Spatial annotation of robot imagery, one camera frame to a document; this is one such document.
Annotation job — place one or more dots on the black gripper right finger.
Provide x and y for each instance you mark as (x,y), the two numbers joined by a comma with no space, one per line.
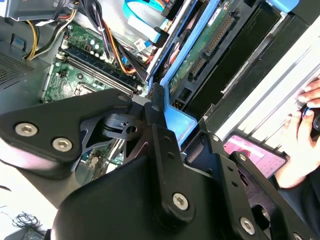
(232,180)

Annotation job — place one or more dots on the person hand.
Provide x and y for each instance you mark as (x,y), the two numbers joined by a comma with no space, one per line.
(292,155)

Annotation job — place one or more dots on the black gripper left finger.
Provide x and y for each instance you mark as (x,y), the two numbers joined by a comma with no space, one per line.
(50,120)

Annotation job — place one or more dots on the hard disk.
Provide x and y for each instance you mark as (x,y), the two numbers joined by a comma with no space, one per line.
(240,55)

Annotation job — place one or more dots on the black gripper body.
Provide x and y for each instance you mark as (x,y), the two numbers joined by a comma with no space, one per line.
(120,207)

